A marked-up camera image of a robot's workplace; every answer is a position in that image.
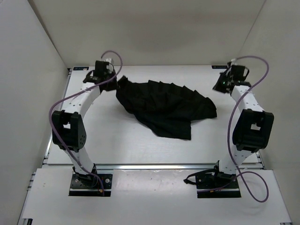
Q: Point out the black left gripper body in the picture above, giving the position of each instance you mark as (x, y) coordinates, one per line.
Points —
(112, 84)

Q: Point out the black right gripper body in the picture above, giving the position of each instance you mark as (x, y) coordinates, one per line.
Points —
(220, 85)

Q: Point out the black pleated skirt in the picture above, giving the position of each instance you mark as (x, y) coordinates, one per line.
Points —
(165, 108)

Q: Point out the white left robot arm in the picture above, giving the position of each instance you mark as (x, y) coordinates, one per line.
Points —
(68, 129)

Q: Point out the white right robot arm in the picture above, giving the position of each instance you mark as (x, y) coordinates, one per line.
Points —
(253, 127)

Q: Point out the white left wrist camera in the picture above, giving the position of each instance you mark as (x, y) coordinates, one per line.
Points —
(109, 60)

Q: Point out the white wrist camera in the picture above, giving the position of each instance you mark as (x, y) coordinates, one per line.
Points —
(109, 60)
(232, 61)

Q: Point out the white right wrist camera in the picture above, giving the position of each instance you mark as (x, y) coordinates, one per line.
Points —
(232, 61)

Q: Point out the aluminium table frame rail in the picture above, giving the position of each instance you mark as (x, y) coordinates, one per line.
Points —
(116, 140)

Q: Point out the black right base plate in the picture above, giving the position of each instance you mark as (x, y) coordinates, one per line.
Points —
(208, 185)

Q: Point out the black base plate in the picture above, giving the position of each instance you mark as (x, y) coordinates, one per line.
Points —
(90, 186)
(208, 185)

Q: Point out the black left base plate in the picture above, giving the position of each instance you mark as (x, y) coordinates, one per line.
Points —
(90, 186)

